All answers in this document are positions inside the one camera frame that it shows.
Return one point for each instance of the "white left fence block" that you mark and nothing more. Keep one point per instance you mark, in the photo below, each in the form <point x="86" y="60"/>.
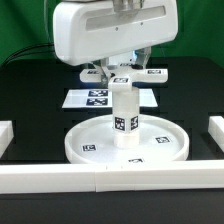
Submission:
<point x="6" y="135"/>

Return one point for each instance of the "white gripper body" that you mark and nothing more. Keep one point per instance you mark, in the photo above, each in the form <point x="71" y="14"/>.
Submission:
<point x="86" y="32"/>

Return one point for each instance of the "white front fence bar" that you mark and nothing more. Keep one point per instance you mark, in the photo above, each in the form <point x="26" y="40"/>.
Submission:
<point x="51" y="178"/>

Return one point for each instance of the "white marker sheet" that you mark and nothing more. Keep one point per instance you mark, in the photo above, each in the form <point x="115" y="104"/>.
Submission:
<point x="102" y="98"/>

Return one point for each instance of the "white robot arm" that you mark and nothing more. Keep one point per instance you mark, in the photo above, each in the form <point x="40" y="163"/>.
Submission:
<point x="123" y="58"/>

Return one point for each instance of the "white cross-shaped table base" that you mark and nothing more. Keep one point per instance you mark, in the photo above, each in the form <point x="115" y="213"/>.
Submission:
<point x="123" y="77"/>

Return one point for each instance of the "white right fence block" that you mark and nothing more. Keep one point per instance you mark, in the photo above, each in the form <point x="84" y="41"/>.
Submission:
<point x="216" y="130"/>

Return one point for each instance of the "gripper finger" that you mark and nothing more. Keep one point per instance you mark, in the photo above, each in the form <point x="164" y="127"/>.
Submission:
<point x="143" y="56"/>
<point x="102" y="67"/>

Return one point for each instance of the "white fence block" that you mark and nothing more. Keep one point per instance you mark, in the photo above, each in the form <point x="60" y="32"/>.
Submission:
<point x="6" y="135"/>
<point x="216" y="130"/>

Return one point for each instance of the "white round table top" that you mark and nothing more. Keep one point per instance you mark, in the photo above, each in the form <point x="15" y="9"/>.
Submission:
<point x="93" y="141"/>

